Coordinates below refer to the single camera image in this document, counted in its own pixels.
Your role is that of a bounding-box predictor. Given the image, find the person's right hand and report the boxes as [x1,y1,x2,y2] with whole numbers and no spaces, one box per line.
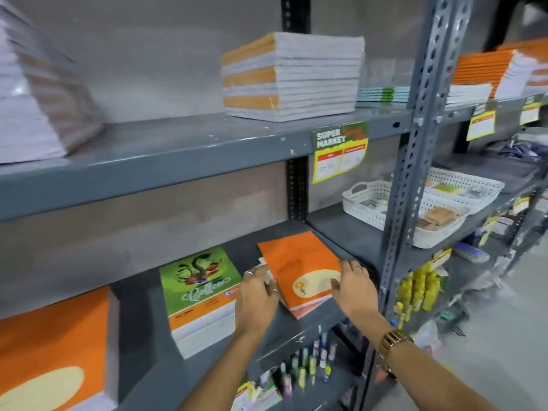
[330,260,393,335]

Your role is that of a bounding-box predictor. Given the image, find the group of yellow bottles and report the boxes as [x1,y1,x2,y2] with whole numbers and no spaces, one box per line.
[394,261,442,331]

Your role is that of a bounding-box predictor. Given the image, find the row of pastel markers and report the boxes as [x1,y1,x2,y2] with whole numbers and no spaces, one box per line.
[278,332,339,397]

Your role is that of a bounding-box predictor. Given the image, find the grey wrapped packets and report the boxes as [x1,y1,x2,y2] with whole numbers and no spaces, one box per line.
[464,183,491,200]

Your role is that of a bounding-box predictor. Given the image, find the clear wrapped packets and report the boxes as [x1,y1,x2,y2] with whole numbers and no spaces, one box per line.
[361,194,389,215]

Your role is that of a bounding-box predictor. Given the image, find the dark grey plastic basket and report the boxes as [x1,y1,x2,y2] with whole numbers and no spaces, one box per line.
[445,152,542,194]

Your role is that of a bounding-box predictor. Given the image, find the orange-spine notebook stack shelf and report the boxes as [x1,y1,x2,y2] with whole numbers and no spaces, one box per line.
[220,31,366,123]

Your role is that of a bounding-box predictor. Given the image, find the white notebook stack shelf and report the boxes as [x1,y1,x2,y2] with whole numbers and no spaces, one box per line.
[0,2,104,164]

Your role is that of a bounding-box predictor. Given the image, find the orange notebook stack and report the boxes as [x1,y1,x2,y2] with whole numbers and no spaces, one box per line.
[0,285,120,411]

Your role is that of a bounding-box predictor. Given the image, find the blue white stapler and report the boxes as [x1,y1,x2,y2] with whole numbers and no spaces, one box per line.
[452,242,490,264]

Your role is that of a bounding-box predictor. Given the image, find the gold wristwatch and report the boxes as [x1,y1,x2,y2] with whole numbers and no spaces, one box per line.
[377,329,414,378]

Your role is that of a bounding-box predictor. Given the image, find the grey metal shelf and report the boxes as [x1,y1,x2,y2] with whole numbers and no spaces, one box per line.
[0,0,474,411]
[410,0,548,339]

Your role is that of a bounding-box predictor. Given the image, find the person's left forearm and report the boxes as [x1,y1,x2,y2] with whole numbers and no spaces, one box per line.
[178,331,275,411]

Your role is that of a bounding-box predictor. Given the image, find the person's right forearm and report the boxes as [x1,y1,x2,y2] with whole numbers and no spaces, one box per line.
[370,314,499,411]

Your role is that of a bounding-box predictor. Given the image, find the clear plastic wrap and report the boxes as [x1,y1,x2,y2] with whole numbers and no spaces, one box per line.
[364,59,399,88]

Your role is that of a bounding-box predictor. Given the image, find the white plastic basket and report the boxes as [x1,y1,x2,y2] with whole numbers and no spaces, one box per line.
[421,166,506,215]
[341,180,471,249]

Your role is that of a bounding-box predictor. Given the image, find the green Coffee notebook stack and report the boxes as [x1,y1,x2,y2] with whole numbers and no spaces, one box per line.
[159,246,244,360]

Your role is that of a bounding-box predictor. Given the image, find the person's left hand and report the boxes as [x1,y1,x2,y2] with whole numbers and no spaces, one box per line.
[233,266,281,337]

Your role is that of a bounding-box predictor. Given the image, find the pile of dark navy pouches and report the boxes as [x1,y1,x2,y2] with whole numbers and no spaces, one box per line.
[492,139,548,161]

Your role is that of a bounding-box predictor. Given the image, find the brown packets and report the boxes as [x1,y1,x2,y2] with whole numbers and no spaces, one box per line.
[417,205,458,232]

